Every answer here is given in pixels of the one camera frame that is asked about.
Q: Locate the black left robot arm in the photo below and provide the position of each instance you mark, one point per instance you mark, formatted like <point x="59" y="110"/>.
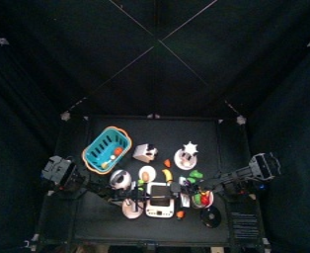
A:
<point x="67" y="174"/>

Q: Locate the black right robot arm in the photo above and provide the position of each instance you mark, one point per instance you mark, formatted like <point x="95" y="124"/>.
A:
<point x="249" y="171"/>

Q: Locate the white knife holder block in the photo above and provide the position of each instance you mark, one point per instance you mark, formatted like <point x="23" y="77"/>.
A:
<point x="144" y="153"/>

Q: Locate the pink toy plate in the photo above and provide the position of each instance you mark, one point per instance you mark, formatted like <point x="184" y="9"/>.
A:
<point x="131" y="208"/>

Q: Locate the white toy toaster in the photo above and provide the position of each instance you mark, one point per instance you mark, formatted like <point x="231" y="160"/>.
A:
<point x="159" y="206"/>

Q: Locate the small green toy leaf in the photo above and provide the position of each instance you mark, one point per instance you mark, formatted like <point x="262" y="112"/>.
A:
<point x="191" y="180"/>

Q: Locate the red toy pepper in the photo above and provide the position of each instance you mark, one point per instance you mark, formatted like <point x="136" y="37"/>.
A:
<point x="204" y="198"/>

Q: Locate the white bowl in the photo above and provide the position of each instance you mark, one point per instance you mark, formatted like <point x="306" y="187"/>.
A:
<point x="202" y="199"/>

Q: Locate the green toy vegetable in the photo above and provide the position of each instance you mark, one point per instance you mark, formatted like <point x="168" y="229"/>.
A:
<point x="196" y="173"/>

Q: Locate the yellow toy banana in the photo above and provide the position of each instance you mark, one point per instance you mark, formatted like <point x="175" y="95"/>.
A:
<point x="167" y="175"/>

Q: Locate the small green toy piece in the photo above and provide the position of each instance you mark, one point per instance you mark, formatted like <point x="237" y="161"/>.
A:
<point x="140" y="182"/>

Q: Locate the silver toy pot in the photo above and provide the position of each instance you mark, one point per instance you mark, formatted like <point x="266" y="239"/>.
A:
<point x="120" y="179"/>

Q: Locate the small orange toy fruit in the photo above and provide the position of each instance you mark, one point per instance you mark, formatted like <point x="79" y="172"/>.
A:
<point x="180" y="214"/>

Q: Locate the white plate with fried egg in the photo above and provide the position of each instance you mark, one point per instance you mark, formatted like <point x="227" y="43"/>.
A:
<point x="147" y="174"/>

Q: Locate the orange toy carrot piece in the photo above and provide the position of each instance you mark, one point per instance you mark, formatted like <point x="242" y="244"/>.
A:
<point x="167" y="162"/>

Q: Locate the white plate with toy food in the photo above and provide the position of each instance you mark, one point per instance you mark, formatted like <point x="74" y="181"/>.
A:
<point x="186" y="161"/>

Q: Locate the black round disc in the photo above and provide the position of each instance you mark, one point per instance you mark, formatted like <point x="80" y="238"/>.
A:
<point x="211" y="217"/>

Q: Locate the yellow orange toy food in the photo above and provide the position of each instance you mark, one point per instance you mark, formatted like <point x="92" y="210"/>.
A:
<point x="104" y="164"/>

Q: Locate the white star-shaped toy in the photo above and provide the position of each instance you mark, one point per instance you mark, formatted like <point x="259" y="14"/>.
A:
<point x="190" y="148"/>

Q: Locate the white toy egg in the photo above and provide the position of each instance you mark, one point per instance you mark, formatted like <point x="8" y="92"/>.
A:
<point x="112" y="157"/>

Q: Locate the orange toy food piece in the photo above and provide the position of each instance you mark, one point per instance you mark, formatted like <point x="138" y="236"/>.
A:
<point x="119" y="151"/>

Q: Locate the teal basket with orange rim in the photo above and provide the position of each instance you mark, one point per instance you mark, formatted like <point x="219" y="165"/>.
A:
<point x="100" y="153"/>

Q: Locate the white printed label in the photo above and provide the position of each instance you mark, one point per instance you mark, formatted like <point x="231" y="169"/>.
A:
<point x="245" y="225"/>

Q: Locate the metal frame corner bracket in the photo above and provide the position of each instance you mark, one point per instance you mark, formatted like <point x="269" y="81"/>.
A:
<point x="152" y="116"/>
<point x="65" y="115"/>
<point x="241" y="119"/>

